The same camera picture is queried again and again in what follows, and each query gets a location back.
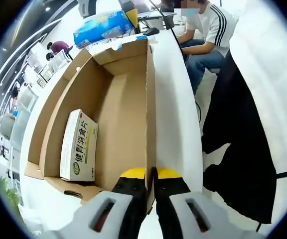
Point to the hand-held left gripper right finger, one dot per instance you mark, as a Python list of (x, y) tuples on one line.
[(171, 206)]

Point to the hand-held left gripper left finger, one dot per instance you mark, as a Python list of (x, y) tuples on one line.
[(131, 199)]

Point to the blue soft item tissue pack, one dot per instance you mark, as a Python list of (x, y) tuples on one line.
[(101, 30)]

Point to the white green medicine box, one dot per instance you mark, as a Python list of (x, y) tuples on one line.
[(77, 147)]

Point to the brown cardboard shoe box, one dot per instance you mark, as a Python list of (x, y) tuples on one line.
[(123, 99)]

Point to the black computer mouse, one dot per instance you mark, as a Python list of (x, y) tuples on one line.
[(151, 31)]

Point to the person's black trousers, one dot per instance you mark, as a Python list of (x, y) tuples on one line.
[(238, 149)]

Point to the person in white shirt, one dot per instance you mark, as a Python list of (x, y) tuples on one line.
[(270, 87)]

